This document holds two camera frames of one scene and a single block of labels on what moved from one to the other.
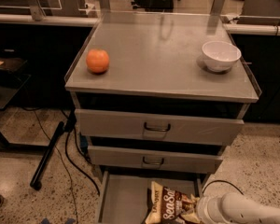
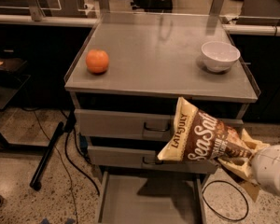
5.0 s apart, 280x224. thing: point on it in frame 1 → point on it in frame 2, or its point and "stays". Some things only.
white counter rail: x=48 y=21 stays
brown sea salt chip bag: x=169 y=206 → x=198 y=136
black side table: x=7 y=77 stays
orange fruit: x=97 y=61 stays
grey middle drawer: x=136 y=159 stays
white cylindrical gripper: x=204 y=209 → x=270 y=168
